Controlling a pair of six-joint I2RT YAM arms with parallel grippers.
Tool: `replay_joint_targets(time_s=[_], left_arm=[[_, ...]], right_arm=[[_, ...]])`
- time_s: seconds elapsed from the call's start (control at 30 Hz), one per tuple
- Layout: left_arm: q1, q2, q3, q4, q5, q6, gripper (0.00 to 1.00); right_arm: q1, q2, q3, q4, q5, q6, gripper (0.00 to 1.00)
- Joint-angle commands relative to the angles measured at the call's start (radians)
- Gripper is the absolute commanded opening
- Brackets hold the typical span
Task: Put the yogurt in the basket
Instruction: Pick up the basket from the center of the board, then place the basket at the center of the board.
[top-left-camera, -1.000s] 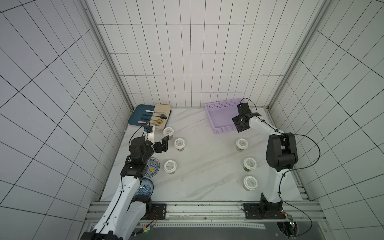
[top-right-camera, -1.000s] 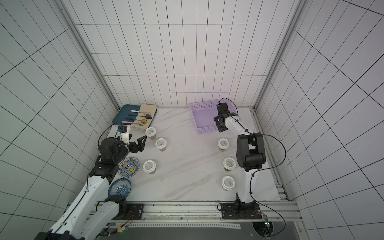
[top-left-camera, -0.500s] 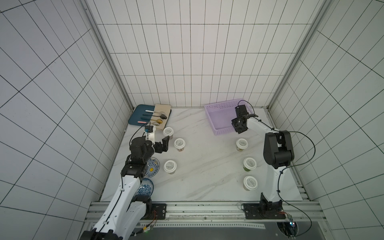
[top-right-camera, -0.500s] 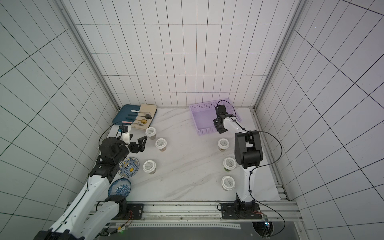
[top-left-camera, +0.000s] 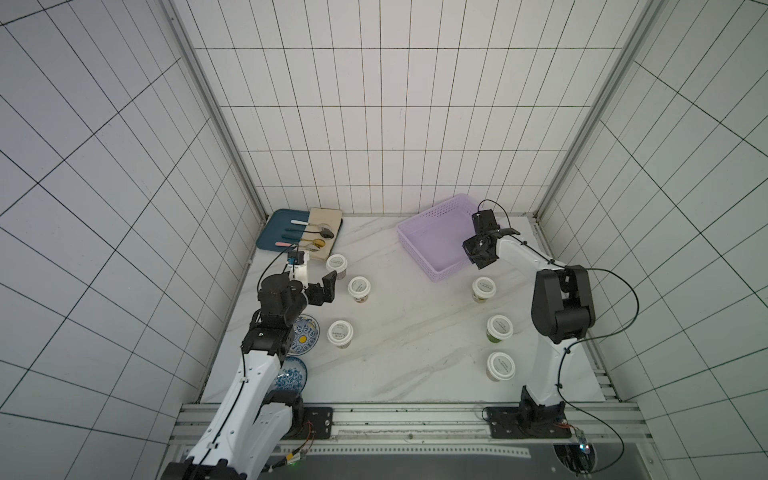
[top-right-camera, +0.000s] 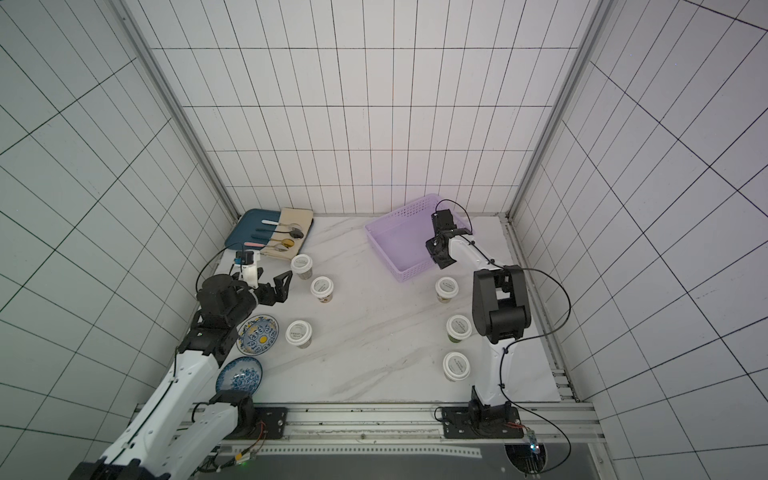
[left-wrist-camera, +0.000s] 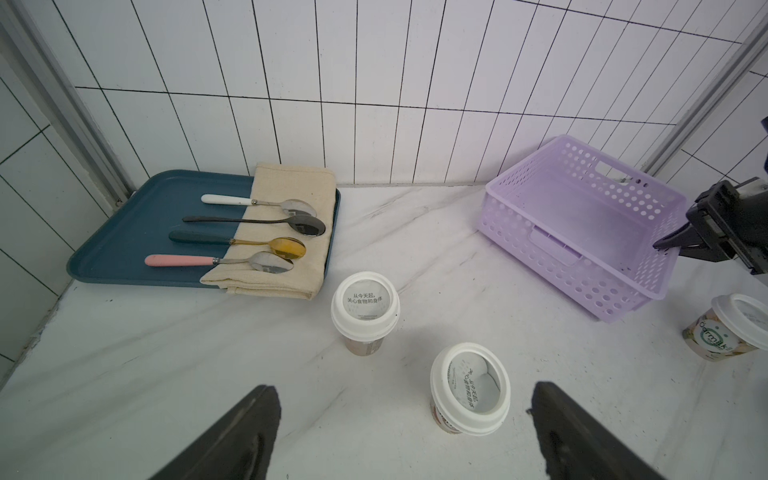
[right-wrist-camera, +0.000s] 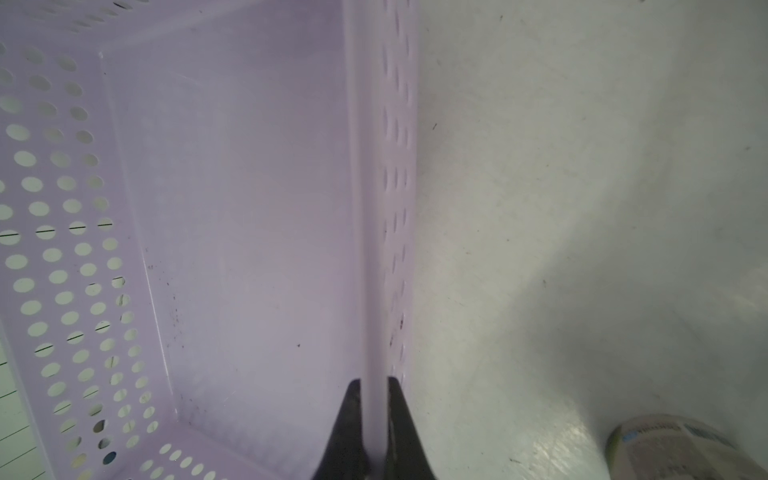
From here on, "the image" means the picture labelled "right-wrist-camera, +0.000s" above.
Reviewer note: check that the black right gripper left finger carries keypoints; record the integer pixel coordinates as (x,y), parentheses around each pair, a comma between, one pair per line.
(344,457)

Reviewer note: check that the yogurt cup white lid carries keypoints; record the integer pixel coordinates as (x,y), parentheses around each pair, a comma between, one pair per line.
(664,446)

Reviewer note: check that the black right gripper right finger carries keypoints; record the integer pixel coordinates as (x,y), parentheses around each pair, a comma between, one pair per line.
(406,458)

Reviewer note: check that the purple perforated plastic basket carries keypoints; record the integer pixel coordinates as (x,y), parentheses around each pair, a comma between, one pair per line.
(207,219)

